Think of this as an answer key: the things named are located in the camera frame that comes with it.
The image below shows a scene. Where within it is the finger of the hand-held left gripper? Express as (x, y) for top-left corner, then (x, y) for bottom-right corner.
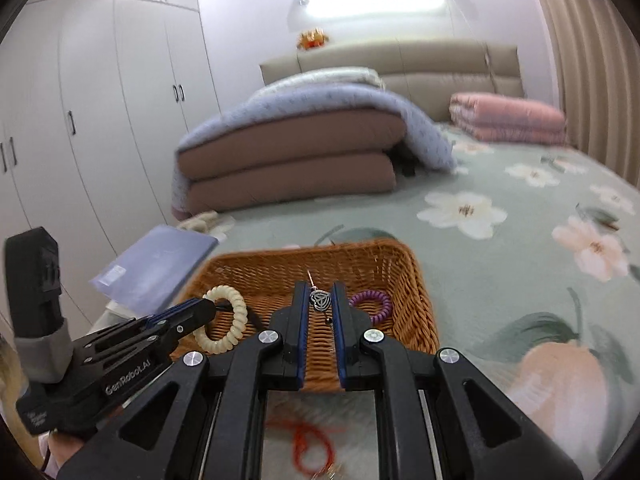
(160, 298), (219, 351)
(145, 302), (202, 328)

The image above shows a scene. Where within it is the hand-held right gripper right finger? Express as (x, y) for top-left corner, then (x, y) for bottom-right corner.
(332, 281), (584, 480)

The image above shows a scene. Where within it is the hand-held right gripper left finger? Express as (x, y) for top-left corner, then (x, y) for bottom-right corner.
(60, 281), (308, 480)

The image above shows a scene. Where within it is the cream spiral hair tie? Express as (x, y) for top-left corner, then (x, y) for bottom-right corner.
(192, 285), (249, 357)

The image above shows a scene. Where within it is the purple spiral hair tie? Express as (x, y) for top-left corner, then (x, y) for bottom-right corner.
(348, 288), (394, 327)

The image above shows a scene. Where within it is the brown wicker basket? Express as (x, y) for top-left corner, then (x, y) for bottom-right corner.
(170, 237), (442, 394)

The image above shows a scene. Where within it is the red cord necklace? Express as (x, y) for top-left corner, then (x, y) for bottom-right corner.
(264, 409), (352, 477)

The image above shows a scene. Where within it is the blue cover book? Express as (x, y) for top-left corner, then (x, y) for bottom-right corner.
(90, 225), (220, 322)

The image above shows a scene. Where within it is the white fluffy cloth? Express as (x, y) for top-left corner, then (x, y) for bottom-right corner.
(176, 210), (236, 239)

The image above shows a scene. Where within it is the green floral bedspread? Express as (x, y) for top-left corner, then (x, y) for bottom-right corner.
(90, 120), (640, 480)

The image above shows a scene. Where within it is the folded brown quilt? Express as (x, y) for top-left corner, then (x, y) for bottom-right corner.
(176, 110), (407, 216)

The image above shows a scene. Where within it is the white wardrobe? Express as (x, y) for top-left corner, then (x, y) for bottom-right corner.
(0, 0), (222, 323)

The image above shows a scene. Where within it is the blue patterned blanket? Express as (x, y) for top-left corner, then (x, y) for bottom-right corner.
(171, 67), (458, 221)

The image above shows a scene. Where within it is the folded pink quilt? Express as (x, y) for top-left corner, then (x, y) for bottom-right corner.
(448, 92), (569, 147)

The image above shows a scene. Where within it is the beige padded headboard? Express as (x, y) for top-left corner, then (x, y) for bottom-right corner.
(260, 40), (526, 123)

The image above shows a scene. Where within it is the orange plush toy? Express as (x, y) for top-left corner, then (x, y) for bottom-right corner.
(297, 29), (332, 52)

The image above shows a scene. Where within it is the beige curtain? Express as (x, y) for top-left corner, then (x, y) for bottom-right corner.
(520, 0), (640, 193)

